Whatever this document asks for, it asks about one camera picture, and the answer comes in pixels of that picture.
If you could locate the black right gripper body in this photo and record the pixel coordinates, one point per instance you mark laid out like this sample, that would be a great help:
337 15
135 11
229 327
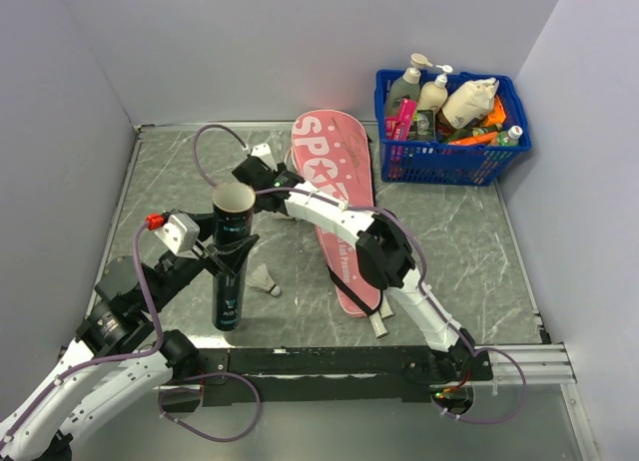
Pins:
281 170

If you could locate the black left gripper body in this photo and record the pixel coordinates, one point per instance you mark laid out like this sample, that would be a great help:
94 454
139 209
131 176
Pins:
174 275

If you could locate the white feather shuttlecock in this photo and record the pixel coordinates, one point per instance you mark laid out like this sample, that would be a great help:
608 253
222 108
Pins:
261 279

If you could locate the black shuttlecock tube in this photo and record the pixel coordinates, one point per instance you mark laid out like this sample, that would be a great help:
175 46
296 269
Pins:
233 205

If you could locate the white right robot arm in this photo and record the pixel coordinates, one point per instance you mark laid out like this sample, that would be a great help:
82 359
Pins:
384 258

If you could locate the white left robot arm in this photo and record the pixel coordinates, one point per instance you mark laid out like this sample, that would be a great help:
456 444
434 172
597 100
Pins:
120 352

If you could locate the badminton racket head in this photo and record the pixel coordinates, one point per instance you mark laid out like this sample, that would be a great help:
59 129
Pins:
290 162

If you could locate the pink racket bag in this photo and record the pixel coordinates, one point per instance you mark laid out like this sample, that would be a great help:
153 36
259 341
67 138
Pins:
330 149

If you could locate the pink snack box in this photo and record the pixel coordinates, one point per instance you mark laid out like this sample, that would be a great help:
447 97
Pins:
397 127

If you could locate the dark picture box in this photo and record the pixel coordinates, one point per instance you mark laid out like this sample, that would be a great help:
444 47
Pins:
423 126

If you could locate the green pump bottle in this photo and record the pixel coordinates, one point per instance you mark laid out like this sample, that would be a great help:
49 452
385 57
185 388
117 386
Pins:
407 86

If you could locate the cream pump bottle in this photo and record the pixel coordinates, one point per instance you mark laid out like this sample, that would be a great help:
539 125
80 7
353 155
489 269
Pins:
434 94

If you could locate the beige paper bag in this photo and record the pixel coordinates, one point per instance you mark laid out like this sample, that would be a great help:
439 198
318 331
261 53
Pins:
469 104

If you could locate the orange tube package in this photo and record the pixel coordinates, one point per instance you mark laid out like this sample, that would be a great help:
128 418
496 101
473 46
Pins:
480 139

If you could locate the orange snack packet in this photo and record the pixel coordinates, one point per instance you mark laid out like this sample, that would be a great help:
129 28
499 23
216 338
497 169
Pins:
497 115

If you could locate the green bottle white cap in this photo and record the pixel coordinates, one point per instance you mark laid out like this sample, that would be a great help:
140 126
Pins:
507 138

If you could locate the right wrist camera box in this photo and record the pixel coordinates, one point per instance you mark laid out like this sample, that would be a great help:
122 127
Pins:
264 153

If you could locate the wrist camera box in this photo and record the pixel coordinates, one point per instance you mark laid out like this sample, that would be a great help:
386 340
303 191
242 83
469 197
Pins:
264 153
178 232

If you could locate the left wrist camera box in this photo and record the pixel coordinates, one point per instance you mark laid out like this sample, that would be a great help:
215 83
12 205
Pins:
178 232

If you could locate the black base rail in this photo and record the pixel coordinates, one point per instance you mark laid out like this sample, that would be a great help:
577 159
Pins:
288 374

